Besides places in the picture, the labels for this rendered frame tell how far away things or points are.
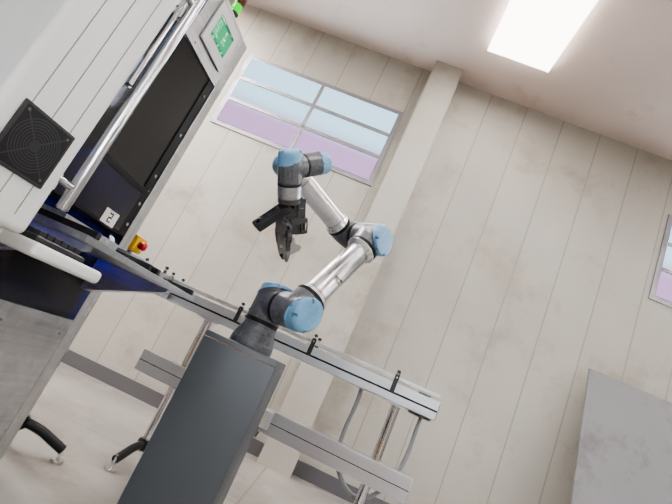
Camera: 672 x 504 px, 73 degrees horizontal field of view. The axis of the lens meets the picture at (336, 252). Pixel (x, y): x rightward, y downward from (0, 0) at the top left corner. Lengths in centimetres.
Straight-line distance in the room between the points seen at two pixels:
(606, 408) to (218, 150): 428
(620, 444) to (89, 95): 429
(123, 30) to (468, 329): 388
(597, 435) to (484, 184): 244
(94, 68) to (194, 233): 372
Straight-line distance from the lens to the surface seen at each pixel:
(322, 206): 164
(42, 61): 96
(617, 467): 447
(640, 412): 471
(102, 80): 104
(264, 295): 154
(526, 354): 459
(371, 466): 248
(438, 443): 435
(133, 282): 194
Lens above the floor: 79
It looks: 15 degrees up
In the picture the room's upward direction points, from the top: 25 degrees clockwise
